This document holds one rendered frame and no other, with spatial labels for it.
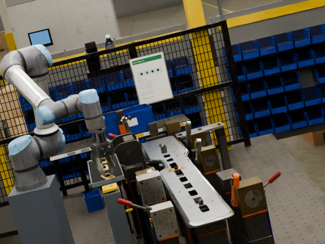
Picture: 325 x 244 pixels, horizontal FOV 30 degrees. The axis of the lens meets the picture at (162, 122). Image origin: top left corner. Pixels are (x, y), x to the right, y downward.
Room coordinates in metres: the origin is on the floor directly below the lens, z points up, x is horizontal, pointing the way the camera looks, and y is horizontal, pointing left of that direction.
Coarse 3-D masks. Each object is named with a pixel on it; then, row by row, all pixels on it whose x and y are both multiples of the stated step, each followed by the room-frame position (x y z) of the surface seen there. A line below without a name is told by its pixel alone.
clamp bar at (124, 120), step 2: (128, 116) 3.26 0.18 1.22; (130, 116) 3.25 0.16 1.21; (122, 118) 3.25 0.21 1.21; (124, 118) 3.24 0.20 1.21; (126, 118) 3.25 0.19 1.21; (128, 118) 3.25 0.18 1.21; (130, 118) 3.25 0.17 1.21; (122, 120) 3.24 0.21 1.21; (124, 120) 3.24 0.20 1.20; (126, 120) 3.24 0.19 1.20; (130, 120) 3.25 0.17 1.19; (120, 122) 3.25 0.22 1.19; (122, 122) 3.25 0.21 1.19; (124, 122) 3.24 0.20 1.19; (126, 122) 3.24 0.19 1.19; (124, 124) 3.24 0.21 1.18; (126, 124) 3.24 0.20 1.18; (128, 124) 3.24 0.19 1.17; (126, 126) 3.24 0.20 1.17; (128, 126) 3.24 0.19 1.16; (126, 128) 3.24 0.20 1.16; (128, 128) 3.24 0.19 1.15; (126, 130) 3.27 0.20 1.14; (128, 130) 3.24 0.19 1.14; (130, 130) 3.24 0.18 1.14; (128, 132) 3.24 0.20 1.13; (130, 132) 3.24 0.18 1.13
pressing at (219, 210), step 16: (144, 144) 3.41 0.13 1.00; (176, 144) 3.25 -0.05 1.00; (160, 160) 3.01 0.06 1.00; (176, 160) 2.95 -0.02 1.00; (176, 176) 2.70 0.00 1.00; (192, 176) 2.65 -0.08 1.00; (176, 192) 2.49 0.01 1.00; (208, 192) 2.40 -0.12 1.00; (192, 208) 2.26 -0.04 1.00; (208, 208) 2.23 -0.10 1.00; (224, 208) 2.19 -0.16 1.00; (192, 224) 2.11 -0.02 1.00
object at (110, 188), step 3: (114, 183) 2.31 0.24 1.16; (102, 186) 2.31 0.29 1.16; (105, 186) 2.30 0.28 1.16; (108, 186) 2.29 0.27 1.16; (111, 186) 2.28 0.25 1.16; (114, 186) 2.27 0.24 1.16; (117, 186) 2.26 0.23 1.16; (105, 189) 2.26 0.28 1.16; (108, 189) 2.26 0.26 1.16; (111, 189) 2.26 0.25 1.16; (114, 189) 2.26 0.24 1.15; (117, 189) 2.26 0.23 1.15; (105, 192) 2.25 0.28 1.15; (108, 192) 2.28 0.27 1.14
